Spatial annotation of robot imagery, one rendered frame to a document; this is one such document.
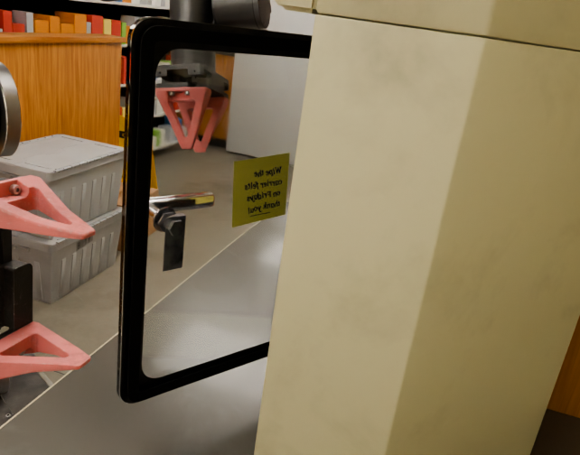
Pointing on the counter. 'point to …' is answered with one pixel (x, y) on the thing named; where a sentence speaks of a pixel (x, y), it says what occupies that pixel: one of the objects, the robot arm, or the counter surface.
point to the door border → (150, 172)
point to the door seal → (147, 190)
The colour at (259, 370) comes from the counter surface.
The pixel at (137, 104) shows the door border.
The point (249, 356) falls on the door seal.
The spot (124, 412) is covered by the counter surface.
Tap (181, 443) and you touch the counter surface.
